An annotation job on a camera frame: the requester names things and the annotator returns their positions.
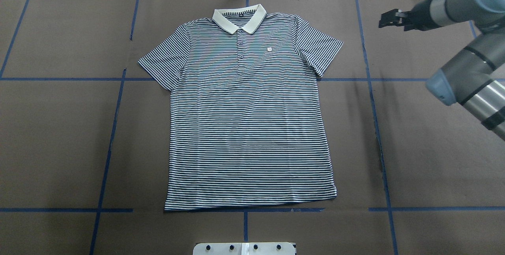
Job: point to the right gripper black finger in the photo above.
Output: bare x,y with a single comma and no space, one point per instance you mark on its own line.
398,23
394,15

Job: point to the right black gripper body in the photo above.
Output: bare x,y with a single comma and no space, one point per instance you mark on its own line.
420,15

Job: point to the navy white striped polo shirt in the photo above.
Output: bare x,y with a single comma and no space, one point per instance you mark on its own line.
246,127

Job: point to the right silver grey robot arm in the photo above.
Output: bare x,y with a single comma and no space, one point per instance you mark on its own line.
466,79

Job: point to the brown paper table cover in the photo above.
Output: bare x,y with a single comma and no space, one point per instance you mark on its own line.
85,138

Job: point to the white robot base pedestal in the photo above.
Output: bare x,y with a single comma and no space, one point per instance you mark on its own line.
246,248

